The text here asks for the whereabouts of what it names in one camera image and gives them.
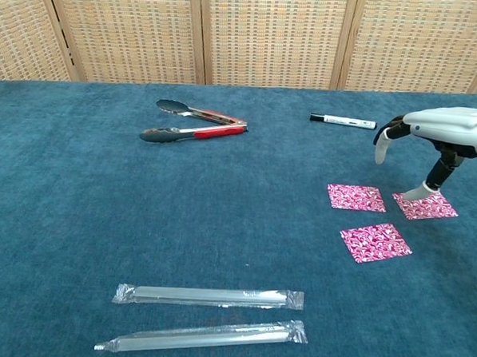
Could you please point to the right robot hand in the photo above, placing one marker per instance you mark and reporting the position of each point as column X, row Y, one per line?
column 457, row 126

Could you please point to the pink patterned square packet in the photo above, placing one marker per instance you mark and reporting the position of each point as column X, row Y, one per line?
column 375, row 242
column 433, row 208
column 356, row 198

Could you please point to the white marker with black cap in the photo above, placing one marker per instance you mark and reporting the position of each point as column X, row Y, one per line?
column 345, row 121

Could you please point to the clear plastic wrapped straw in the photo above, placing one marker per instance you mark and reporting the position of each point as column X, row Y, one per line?
column 202, row 338
column 208, row 296

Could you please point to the blue felt table cover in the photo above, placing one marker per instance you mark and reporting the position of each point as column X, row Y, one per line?
column 101, row 203

